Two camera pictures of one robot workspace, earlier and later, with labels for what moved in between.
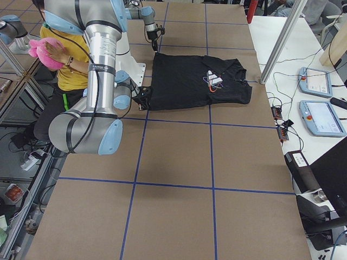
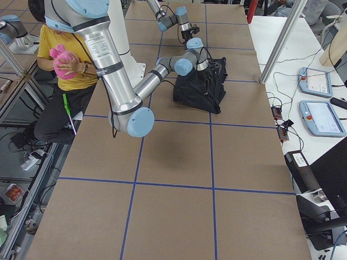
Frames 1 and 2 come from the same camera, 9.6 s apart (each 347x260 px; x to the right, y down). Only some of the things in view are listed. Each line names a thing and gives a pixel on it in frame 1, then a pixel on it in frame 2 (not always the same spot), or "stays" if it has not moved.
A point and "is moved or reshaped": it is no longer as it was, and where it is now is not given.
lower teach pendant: (321, 118) stays
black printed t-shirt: (182, 80) is moved or reshaped
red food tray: (14, 193) stays
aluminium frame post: (282, 41) stays
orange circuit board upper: (276, 112) stays
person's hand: (58, 52) to (74, 65)
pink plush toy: (38, 50) to (59, 53)
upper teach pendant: (315, 82) stays
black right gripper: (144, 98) to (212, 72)
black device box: (301, 173) stays
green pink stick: (65, 102) stays
